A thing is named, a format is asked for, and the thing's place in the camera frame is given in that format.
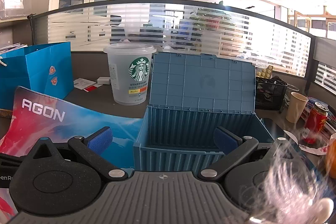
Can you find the blue paper gift bag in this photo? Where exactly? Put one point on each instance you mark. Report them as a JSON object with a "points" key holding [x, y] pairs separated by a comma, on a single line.
{"points": [[39, 71]]}

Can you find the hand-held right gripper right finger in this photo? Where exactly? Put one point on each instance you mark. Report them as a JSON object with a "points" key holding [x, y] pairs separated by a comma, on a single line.
{"points": [[225, 138]]}

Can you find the red drink can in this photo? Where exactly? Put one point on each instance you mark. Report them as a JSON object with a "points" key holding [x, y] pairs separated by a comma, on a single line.
{"points": [[316, 123]]}

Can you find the red card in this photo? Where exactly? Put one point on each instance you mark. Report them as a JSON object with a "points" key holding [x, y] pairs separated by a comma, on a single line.
{"points": [[93, 87]]}

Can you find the striped glass desk partition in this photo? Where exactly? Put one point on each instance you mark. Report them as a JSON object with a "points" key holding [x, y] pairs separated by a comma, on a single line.
{"points": [[210, 37]]}

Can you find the translucent plastic cup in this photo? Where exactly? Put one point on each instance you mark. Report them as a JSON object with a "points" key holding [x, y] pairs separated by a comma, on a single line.
{"points": [[123, 90]]}

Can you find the beige paper cup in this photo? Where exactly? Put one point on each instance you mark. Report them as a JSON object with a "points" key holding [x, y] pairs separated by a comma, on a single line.
{"points": [[296, 108]]}

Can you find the white charger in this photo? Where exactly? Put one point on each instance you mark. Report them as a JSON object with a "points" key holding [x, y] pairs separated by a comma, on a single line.
{"points": [[103, 80]]}

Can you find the yellow pill blister pack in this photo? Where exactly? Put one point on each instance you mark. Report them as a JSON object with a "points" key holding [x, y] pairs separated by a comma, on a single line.
{"points": [[264, 72]]}

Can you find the white printed paper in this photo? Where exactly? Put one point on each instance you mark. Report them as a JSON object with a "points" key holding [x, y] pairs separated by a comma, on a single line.
{"points": [[312, 149]]}

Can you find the black mesh desk organizer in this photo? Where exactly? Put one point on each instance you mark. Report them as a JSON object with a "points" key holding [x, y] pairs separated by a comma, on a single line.
{"points": [[270, 98]]}

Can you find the white fur trim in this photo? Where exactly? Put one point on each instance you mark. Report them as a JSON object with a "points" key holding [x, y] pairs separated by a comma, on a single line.
{"points": [[283, 182]]}

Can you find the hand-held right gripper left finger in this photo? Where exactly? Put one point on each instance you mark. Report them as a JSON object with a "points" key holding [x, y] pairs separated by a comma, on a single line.
{"points": [[100, 138]]}

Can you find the white leaflet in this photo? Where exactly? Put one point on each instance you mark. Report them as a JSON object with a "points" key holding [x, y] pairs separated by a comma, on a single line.
{"points": [[82, 82]]}

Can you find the blue container-shaped storage box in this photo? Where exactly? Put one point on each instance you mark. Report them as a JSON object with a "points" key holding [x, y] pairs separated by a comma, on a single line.
{"points": [[202, 82]]}

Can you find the printed red blue mouse mat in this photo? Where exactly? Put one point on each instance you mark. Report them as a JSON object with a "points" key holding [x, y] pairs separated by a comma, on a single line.
{"points": [[52, 129]]}

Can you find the stack of papers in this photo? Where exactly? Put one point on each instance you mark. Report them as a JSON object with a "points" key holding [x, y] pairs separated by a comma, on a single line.
{"points": [[13, 47]]}

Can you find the cork board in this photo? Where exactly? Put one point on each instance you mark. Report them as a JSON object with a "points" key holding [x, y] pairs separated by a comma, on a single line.
{"points": [[5, 113]]}

